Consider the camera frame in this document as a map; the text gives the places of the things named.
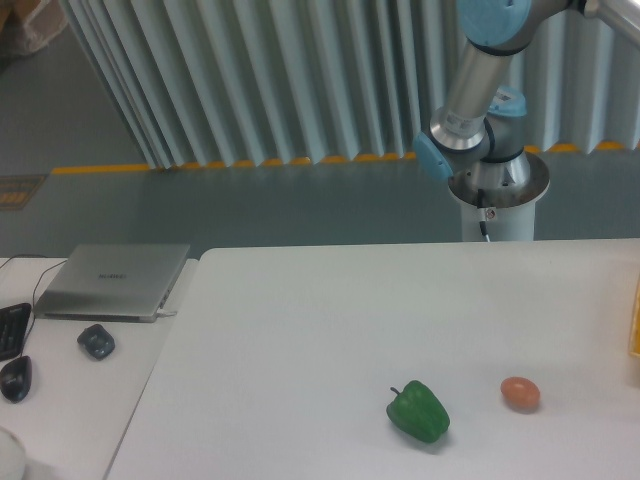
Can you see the white striped sleeve forearm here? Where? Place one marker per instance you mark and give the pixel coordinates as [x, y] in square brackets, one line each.
[13, 457]

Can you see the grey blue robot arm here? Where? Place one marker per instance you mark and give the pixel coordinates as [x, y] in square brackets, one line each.
[495, 32]

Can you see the green bell pepper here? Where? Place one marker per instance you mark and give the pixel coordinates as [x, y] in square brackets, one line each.
[416, 411]

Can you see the grey folding partition screen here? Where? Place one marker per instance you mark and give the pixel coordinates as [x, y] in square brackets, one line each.
[232, 81]

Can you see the silver closed laptop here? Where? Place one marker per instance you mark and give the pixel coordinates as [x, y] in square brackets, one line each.
[113, 282]

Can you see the black earbud case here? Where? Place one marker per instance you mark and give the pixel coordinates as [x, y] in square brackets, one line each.
[97, 342]

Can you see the brown egg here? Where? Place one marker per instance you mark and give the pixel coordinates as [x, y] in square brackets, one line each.
[520, 393]

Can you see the black keyboard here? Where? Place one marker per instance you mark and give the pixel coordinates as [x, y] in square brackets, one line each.
[13, 326]

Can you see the yellow container edge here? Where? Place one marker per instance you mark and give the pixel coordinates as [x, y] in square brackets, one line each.
[634, 341]

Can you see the black computer mouse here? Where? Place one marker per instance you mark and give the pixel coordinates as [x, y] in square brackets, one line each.
[16, 379]

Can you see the brown cardboard box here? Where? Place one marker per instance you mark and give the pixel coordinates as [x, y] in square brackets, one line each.
[28, 27]

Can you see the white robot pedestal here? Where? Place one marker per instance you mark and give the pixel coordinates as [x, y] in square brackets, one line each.
[497, 201]

